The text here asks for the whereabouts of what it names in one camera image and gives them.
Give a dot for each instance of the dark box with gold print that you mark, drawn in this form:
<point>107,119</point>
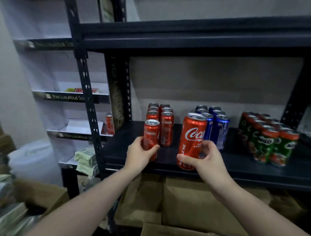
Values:
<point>117,92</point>

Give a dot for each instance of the red aluminium drink can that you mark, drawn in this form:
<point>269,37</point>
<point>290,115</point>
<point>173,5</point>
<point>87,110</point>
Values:
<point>110,124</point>
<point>192,136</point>
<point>151,132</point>

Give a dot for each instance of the cluster of green drink cans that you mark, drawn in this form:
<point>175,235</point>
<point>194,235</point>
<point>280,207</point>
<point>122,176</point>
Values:
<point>264,143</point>

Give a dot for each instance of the person's right thumb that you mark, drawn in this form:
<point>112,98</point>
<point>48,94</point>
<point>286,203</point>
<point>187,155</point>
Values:
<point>187,159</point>

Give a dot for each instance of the pile of pale green packets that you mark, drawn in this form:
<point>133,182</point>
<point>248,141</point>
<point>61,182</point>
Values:
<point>85,156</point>

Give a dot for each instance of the stack of cardboard boxes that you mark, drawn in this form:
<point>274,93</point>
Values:
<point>6,148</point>

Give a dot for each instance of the cluster of blue soda cans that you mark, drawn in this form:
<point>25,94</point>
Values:
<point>221,132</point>

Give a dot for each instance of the person's left thumb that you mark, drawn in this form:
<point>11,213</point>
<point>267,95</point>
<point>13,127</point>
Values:
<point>150,150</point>

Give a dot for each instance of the stack of clear wrapped packets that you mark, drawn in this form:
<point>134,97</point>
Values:
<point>13,218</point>

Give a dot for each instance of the white plastic bag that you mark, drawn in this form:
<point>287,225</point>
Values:
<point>34,160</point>

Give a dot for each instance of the framed picture board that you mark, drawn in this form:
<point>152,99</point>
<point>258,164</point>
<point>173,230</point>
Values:
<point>106,9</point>

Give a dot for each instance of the colourful flat packet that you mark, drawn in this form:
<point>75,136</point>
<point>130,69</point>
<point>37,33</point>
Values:
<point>81,90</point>

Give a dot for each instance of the person's left hand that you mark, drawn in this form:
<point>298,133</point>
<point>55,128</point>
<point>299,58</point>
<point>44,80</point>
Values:
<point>136,158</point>

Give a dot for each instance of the cluster of red soda cans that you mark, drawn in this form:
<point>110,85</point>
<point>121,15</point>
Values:
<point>167,128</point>

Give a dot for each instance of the person's left forearm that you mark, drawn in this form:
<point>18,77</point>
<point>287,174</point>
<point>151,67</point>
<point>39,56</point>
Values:
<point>82,209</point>

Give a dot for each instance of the clear plastic container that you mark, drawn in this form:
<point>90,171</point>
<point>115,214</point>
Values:
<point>305,124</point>

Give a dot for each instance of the white tiered display shelf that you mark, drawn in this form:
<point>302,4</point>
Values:
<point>75,127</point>

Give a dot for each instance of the large brown cardboard box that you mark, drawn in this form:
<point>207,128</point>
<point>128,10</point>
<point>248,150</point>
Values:
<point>189,206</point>

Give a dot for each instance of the dark metal shelving rack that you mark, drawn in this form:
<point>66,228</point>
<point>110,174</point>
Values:
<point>194,39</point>

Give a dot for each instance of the white box with script print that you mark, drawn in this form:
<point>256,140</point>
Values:
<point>86,183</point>

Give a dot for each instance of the person's right forearm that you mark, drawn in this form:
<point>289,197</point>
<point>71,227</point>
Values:
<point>252,214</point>

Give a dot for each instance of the person's right hand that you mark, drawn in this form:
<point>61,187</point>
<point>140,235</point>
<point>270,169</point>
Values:
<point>211,167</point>

